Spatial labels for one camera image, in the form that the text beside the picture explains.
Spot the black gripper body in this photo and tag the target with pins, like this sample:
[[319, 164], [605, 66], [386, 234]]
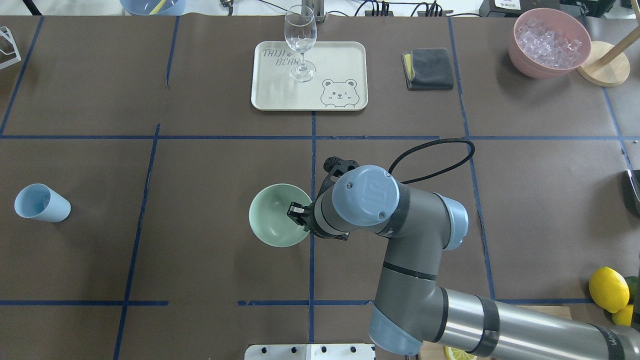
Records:
[[306, 218]]

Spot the clear wine glass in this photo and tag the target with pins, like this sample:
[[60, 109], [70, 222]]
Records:
[[300, 32]]

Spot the lemon half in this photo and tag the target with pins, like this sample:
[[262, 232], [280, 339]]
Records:
[[452, 353]]

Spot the wooden cutting board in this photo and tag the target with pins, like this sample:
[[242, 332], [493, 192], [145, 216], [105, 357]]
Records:
[[436, 351]]

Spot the wooden stand base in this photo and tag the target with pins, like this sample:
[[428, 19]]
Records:
[[606, 64]]

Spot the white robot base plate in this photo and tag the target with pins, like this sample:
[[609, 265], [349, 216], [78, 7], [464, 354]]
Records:
[[322, 351]]

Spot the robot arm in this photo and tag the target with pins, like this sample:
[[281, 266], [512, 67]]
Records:
[[410, 308]]

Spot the blue bowl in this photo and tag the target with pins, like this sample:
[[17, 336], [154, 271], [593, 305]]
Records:
[[154, 7]]

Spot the green bowl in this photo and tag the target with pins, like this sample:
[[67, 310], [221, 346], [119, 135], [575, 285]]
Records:
[[268, 216]]

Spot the light blue plastic cup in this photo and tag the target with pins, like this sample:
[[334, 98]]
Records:
[[41, 203]]

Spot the whole yellow lemon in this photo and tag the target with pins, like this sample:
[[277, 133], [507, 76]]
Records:
[[608, 289]]

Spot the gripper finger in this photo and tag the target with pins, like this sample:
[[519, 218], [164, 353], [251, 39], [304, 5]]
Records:
[[297, 217], [299, 208]]

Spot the white wire cup rack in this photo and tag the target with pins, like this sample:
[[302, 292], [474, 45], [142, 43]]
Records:
[[9, 52]]

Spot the pink bowl with ice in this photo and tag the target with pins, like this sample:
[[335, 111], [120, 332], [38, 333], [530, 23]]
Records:
[[547, 43]]

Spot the grey folded cloth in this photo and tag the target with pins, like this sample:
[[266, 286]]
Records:
[[428, 69]]

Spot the green lime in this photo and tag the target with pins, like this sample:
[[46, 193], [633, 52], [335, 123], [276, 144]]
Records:
[[632, 284]]

